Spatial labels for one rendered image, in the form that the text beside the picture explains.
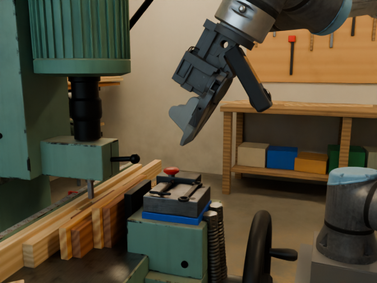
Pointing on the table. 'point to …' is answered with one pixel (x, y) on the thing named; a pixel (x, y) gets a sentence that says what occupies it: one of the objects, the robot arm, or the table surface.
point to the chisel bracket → (79, 158)
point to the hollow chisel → (90, 190)
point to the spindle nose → (86, 107)
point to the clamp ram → (135, 199)
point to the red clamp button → (171, 170)
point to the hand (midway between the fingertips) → (188, 141)
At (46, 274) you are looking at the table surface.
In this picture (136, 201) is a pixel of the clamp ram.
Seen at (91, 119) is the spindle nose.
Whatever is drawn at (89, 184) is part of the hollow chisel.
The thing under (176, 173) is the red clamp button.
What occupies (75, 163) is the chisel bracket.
